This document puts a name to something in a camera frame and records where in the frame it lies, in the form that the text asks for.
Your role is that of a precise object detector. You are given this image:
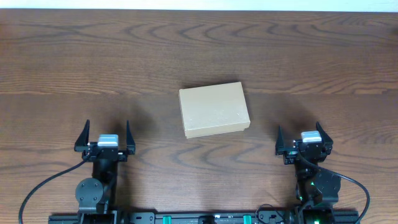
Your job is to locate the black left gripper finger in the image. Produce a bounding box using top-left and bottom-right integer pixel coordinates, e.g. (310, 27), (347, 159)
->
(74, 119), (90, 152)
(126, 120), (136, 155)

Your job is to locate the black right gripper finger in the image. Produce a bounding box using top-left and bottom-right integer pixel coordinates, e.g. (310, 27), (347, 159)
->
(275, 126), (287, 156)
(315, 121), (333, 152)

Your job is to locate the cardboard box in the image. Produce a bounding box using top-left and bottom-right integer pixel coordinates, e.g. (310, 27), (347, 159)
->
(178, 82), (251, 139)

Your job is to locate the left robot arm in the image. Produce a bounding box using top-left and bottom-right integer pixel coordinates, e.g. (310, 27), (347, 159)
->
(74, 121), (136, 223)

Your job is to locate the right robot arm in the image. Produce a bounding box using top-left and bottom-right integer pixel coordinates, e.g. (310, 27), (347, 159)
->
(275, 123), (341, 224)

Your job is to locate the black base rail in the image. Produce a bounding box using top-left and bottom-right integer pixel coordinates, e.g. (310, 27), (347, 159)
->
(48, 209), (358, 224)

